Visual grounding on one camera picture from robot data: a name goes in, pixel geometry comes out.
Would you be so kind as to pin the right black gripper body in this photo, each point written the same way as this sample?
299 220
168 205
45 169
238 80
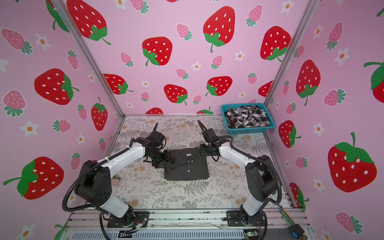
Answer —
204 149

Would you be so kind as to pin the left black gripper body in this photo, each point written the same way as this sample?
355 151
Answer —
161 158

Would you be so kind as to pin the dark grey pinstriped shirt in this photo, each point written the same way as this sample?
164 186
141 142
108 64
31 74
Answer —
186 165

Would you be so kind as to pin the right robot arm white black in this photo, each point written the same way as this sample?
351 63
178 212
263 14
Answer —
263 181

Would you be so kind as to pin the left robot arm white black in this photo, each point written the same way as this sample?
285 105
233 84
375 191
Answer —
95 181

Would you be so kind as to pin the teal plastic basket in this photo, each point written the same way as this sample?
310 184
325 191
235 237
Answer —
247 130

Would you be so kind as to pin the black white checkered shirt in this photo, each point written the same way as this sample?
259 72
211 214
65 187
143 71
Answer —
247 117

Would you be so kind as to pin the small wooden block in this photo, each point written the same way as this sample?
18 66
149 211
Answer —
115 181

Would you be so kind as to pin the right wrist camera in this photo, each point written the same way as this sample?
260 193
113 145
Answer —
209 135

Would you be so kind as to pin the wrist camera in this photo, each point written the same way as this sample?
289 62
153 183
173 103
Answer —
209 135
158 139

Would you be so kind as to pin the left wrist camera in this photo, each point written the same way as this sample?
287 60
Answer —
158 139

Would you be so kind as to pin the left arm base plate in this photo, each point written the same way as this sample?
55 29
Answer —
129 220

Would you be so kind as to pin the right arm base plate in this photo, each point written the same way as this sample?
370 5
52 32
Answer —
242 219

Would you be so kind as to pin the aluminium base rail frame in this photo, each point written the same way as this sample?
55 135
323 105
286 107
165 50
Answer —
200 224

